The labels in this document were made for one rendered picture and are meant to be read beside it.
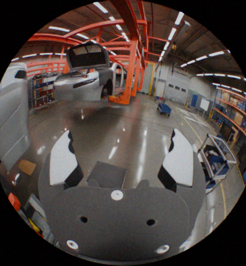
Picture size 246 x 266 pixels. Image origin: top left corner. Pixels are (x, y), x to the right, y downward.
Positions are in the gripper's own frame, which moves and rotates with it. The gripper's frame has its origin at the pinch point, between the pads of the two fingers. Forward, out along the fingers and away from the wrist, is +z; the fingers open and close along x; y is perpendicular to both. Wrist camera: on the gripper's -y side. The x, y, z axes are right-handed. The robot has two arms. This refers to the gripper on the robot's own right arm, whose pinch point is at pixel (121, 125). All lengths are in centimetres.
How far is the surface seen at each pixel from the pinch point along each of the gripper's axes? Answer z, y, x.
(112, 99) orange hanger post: 299, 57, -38
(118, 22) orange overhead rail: 230, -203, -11
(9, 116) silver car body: 19, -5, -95
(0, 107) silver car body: 9, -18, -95
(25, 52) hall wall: 453, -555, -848
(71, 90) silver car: 188, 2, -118
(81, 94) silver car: 190, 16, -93
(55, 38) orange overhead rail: 239, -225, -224
